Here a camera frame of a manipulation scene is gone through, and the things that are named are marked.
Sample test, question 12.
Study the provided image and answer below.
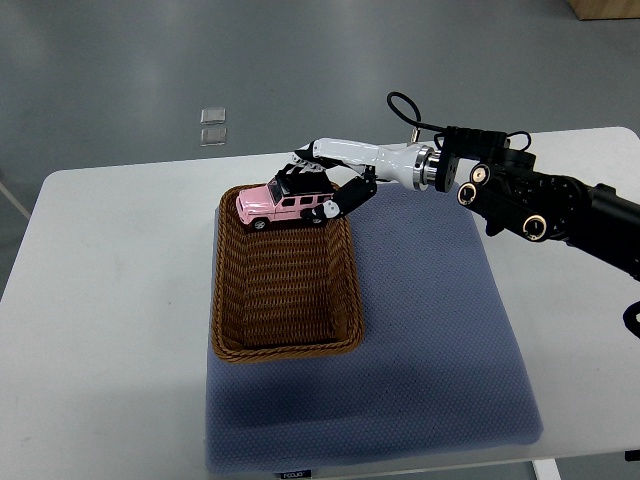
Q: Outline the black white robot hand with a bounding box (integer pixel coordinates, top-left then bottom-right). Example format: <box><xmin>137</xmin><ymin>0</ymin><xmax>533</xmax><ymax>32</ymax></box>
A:
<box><xmin>285</xmin><ymin>138</ymin><xmax>435</xmax><ymax>223</ymax></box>

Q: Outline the pink toy car black roof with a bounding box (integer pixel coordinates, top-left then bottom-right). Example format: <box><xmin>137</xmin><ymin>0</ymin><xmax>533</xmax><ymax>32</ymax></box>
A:
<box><xmin>235</xmin><ymin>169</ymin><xmax>335</xmax><ymax>231</ymax></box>

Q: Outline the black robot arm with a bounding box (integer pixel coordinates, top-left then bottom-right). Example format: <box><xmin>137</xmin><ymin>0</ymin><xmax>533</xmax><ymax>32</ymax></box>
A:
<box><xmin>284</xmin><ymin>127</ymin><xmax>639</xmax><ymax>278</ymax></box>

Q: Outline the brown wicker basket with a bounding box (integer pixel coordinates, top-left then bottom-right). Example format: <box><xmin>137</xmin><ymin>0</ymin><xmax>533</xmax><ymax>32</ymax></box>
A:
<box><xmin>210</xmin><ymin>187</ymin><xmax>365</xmax><ymax>364</ymax></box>

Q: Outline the upper clear floor tile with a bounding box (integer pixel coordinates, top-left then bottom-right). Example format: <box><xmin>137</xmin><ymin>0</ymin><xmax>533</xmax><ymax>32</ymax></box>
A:
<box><xmin>200</xmin><ymin>107</ymin><xmax>226</xmax><ymax>125</ymax></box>

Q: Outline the blue grey padded mat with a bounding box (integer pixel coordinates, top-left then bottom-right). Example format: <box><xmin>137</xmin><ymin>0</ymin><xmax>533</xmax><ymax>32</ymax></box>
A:
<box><xmin>206</xmin><ymin>184</ymin><xmax>543</xmax><ymax>474</ymax></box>

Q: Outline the wooden box corner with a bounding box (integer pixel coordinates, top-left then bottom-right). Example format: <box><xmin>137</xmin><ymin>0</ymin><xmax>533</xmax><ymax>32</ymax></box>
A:
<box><xmin>567</xmin><ymin>0</ymin><xmax>640</xmax><ymax>21</ymax></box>

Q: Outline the white table leg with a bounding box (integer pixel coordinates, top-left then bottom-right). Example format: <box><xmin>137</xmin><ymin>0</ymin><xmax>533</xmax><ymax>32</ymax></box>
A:
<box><xmin>532</xmin><ymin>458</ymin><xmax>561</xmax><ymax>480</ymax></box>

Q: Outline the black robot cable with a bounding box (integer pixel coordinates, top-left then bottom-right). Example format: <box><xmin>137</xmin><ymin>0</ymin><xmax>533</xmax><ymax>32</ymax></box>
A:
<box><xmin>387</xmin><ymin>91</ymin><xmax>532</xmax><ymax>151</ymax></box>

